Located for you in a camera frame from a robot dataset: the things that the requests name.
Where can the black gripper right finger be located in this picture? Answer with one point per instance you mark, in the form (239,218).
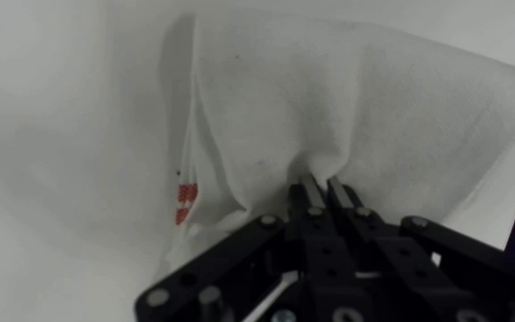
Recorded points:
(400,256)

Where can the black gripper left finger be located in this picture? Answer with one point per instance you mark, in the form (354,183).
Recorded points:
(311,238)

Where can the white towel with red tag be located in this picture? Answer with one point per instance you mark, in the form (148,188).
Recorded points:
(358,100)

